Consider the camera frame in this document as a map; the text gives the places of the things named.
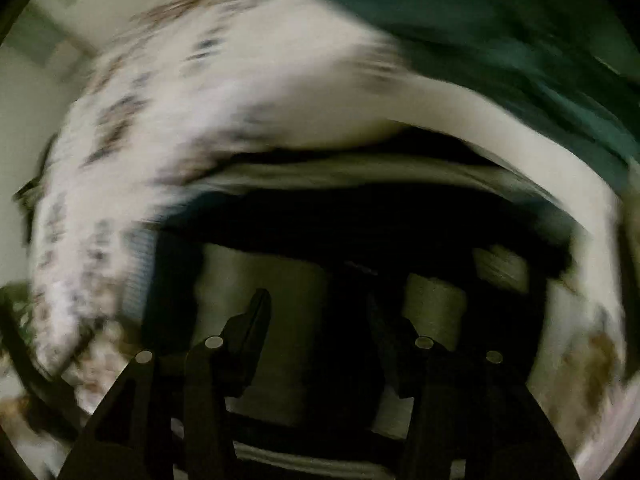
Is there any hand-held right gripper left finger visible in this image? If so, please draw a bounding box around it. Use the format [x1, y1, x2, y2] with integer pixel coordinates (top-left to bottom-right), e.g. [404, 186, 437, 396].
[56, 288, 273, 480]

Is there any white floral printed blanket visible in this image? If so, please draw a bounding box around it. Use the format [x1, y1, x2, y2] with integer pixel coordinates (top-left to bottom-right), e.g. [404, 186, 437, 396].
[0, 0, 632, 480]

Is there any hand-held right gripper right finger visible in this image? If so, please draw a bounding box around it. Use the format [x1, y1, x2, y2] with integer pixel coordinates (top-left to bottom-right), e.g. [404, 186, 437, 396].
[367, 294, 583, 480]

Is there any dark green cloth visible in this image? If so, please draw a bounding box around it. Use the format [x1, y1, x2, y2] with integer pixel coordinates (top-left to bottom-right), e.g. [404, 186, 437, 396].
[292, 0, 640, 196]

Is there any dark striped garment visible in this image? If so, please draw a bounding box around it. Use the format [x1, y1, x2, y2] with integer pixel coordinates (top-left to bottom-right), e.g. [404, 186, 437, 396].
[142, 127, 576, 476]

